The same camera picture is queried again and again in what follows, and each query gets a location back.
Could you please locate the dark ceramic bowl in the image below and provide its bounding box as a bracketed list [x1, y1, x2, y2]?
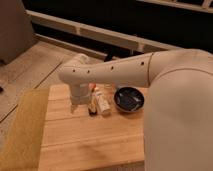
[114, 87, 145, 112]

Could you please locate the white plastic bottle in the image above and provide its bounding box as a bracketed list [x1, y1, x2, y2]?
[94, 87, 110, 115]

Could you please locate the grey cabinet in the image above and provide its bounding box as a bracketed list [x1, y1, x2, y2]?
[0, 0, 37, 64]

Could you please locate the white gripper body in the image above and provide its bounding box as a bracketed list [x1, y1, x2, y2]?
[69, 84, 91, 105]

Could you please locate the white shelf rail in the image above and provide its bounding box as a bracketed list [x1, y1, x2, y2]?
[27, 10, 178, 52]

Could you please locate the orange carrot toy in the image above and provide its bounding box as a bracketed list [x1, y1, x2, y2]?
[89, 84, 95, 89]

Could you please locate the yellow-green cloth mat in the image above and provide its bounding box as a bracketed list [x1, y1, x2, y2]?
[0, 89, 49, 171]

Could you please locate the white lidded cup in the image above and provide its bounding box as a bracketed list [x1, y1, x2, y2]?
[104, 84, 112, 90]

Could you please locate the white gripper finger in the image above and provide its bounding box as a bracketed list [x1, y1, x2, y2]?
[70, 105, 74, 114]

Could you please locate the black rectangular bar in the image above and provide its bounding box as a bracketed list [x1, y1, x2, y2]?
[88, 104, 97, 116]

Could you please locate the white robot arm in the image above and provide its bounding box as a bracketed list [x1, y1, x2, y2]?
[59, 49, 213, 171]

